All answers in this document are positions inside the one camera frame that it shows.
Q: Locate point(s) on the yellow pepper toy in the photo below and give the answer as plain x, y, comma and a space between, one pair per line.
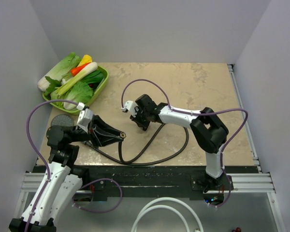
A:
86, 59

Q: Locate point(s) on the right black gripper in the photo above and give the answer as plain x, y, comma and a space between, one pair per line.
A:
136, 119

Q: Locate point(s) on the orange carrot toy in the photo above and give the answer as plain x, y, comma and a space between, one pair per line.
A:
76, 70

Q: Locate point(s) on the grey shower head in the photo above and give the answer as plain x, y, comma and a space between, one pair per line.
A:
62, 120

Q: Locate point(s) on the red small object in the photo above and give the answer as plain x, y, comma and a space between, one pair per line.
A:
237, 230

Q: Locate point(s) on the green plastic tray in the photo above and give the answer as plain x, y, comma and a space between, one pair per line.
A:
97, 91

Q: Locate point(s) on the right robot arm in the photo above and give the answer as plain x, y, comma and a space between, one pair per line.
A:
209, 131

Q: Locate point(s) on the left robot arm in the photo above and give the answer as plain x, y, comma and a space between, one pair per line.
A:
62, 179

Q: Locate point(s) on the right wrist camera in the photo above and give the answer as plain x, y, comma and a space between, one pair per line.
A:
129, 106

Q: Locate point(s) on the green lettuce toy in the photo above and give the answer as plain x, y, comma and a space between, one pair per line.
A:
79, 92

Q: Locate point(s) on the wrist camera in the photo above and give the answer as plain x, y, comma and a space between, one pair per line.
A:
85, 116
129, 106

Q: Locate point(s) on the white leek toy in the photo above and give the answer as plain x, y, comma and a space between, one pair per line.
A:
84, 72

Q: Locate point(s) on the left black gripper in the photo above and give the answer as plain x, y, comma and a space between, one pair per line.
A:
102, 139

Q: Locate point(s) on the dark green vegetable toy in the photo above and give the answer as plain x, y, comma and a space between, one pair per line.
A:
93, 78

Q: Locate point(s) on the napa cabbage toy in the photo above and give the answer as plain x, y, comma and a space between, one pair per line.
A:
61, 68

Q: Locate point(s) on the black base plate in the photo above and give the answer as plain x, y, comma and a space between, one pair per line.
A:
145, 181

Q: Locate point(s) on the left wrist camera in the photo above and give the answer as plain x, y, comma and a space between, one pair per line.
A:
85, 116

